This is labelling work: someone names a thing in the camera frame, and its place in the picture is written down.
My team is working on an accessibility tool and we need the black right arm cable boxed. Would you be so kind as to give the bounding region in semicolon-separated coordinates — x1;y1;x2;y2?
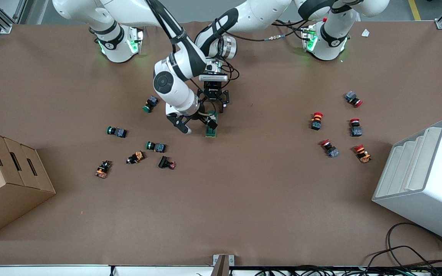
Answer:
146;0;188;54

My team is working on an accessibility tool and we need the white stepped plastic bin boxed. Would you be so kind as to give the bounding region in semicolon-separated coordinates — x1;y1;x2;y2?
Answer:
372;118;442;247

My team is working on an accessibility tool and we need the red button blue block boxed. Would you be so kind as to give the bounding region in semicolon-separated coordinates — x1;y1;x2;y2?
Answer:
350;118;363;137
320;139;340;158
345;91;363;108

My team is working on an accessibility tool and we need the green push button switch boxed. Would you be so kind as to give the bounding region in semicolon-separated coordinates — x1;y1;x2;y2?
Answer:
142;95;159;113
146;141;167;153
106;126;128;138

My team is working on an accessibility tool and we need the black looped cable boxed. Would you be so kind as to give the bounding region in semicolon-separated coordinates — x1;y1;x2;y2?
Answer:
367;222;442;269

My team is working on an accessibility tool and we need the green load switch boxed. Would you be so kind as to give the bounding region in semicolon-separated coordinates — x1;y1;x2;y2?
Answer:
205;110;219;138

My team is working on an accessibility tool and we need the brown table mat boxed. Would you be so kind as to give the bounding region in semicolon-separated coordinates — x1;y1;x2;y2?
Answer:
0;20;442;267

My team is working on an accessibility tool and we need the white table edge rail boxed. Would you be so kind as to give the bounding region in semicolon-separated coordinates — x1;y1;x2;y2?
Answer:
0;264;260;276

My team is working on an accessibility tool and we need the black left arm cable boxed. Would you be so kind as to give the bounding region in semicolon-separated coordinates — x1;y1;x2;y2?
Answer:
215;21;310;83

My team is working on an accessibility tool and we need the red button black orange block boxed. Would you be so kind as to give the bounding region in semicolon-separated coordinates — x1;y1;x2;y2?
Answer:
310;112;324;131

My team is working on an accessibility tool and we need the black left base cable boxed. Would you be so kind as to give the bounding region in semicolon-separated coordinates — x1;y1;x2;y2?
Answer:
275;19;310;41

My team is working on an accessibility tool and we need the black cable bundle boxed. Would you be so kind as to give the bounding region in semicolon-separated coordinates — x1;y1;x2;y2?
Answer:
256;264;442;276

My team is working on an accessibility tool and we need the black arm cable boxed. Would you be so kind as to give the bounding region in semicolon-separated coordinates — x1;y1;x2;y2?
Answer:
146;0;188;54
215;21;310;83

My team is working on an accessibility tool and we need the brown cardboard box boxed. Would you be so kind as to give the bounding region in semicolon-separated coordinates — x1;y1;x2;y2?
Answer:
0;128;56;241

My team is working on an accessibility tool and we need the black orange push button switch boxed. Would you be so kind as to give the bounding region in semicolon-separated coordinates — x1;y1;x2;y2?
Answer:
94;160;112;179
126;151;145;165

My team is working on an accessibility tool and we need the black switch with red lens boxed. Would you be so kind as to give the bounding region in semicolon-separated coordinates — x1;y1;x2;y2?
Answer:
158;155;176;170

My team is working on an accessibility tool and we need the grey metal bracket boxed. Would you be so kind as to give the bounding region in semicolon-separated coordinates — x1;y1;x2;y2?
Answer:
213;254;235;276

